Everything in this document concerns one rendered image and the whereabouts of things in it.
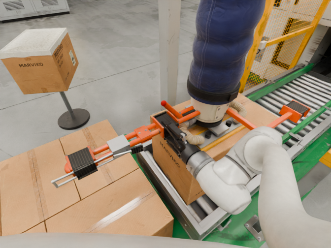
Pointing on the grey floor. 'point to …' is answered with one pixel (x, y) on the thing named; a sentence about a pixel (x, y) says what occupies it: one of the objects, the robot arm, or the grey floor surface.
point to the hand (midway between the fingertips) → (162, 126)
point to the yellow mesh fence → (279, 38)
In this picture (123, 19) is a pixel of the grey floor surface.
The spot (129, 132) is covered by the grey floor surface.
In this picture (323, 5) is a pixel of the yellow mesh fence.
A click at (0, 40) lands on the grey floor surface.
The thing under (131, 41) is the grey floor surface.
